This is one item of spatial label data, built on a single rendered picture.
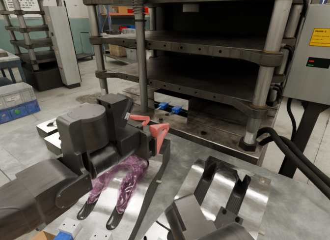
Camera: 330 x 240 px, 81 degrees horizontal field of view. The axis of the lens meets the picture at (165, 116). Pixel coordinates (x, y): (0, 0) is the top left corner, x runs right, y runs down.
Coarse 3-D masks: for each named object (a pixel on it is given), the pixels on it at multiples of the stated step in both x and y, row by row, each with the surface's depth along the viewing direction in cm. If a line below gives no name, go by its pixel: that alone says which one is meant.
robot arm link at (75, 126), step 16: (80, 112) 30; (96, 112) 31; (64, 128) 28; (80, 128) 29; (96, 128) 30; (64, 144) 30; (80, 144) 30; (96, 144) 31; (64, 160) 33; (80, 160) 30; (80, 176) 29; (64, 192) 27; (80, 192) 29
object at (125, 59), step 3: (102, 33) 609; (105, 33) 609; (105, 54) 632; (108, 54) 635; (105, 57) 636; (111, 57) 598; (114, 57) 596; (117, 57) 596; (120, 57) 597; (123, 57) 597; (126, 57) 597; (105, 60) 641; (120, 60) 566; (123, 60) 553; (126, 60) 553; (129, 60) 553; (132, 60) 552; (135, 60) 552
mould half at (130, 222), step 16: (160, 160) 83; (144, 176) 74; (160, 176) 82; (112, 192) 68; (144, 192) 66; (80, 208) 65; (96, 208) 65; (112, 208) 65; (128, 208) 64; (144, 208) 67; (96, 224) 60; (128, 224) 60
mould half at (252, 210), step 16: (192, 176) 69; (224, 176) 67; (240, 176) 78; (256, 176) 78; (192, 192) 66; (208, 192) 65; (224, 192) 63; (256, 192) 61; (208, 208) 62; (240, 208) 59; (256, 208) 58; (160, 224) 57; (256, 224) 56
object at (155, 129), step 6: (150, 126) 40; (156, 126) 40; (162, 126) 42; (168, 126) 46; (156, 132) 39; (162, 132) 45; (156, 138) 40; (162, 138) 44; (150, 144) 41; (156, 144) 40; (156, 150) 41
